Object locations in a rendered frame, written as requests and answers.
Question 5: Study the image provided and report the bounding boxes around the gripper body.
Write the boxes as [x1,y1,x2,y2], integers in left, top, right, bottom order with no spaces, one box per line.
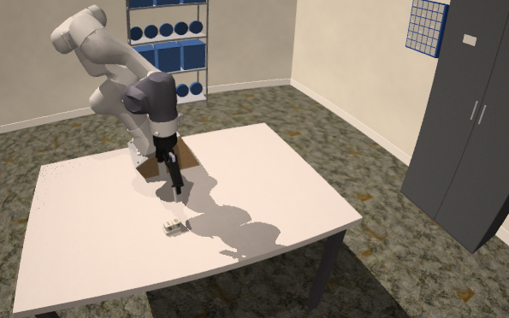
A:
[153,132,177,162]

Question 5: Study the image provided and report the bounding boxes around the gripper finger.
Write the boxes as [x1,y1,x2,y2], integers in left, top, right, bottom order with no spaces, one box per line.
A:
[162,150,184,203]
[156,148,168,179]

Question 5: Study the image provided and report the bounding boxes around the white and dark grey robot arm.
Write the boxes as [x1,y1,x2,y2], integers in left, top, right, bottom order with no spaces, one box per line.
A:
[50,5,184,156]

